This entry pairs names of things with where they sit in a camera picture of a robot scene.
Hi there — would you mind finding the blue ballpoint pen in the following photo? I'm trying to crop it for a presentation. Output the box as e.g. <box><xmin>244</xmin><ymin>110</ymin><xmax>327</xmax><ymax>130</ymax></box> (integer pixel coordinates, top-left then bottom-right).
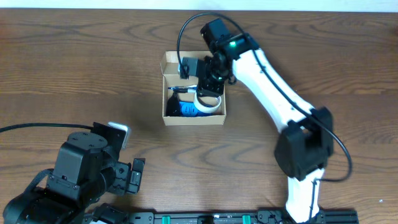
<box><xmin>168</xmin><ymin>86</ymin><xmax>197</xmax><ymax>91</ymax></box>

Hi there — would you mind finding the white tape roll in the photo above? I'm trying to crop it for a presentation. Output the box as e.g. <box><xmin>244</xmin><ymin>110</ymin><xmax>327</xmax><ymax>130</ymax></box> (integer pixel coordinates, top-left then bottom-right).
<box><xmin>193</xmin><ymin>93</ymin><xmax>222</xmax><ymax>114</ymax></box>

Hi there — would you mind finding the brown cardboard box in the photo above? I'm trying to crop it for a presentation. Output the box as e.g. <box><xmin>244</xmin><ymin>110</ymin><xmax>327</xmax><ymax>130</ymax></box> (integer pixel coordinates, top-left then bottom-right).
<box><xmin>160</xmin><ymin>50</ymin><xmax>226</xmax><ymax>126</ymax></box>

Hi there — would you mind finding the blue plastic case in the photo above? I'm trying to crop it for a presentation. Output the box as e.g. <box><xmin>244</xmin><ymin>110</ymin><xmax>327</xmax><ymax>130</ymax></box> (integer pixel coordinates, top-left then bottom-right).
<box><xmin>179</xmin><ymin>101</ymin><xmax>212</xmax><ymax>117</ymax></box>

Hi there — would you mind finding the black cone-shaped tool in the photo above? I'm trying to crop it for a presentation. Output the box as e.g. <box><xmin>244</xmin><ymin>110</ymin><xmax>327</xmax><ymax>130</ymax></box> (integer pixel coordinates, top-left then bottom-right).
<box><xmin>165</xmin><ymin>92</ymin><xmax>181</xmax><ymax>116</ymax></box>

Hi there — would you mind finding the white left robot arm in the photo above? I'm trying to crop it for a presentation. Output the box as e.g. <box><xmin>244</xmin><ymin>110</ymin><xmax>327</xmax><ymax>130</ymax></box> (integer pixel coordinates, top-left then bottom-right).
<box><xmin>3</xmin><ymin>122</ymin><xmax>145</xmax><ymax>223</ymax></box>

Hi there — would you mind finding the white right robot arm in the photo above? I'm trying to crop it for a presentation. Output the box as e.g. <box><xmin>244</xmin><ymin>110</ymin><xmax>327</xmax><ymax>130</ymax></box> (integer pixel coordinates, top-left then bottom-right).
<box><xmin>189</xmin><ymin>19</ymin><xmax>333</xmax><ymax>223</ymax></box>

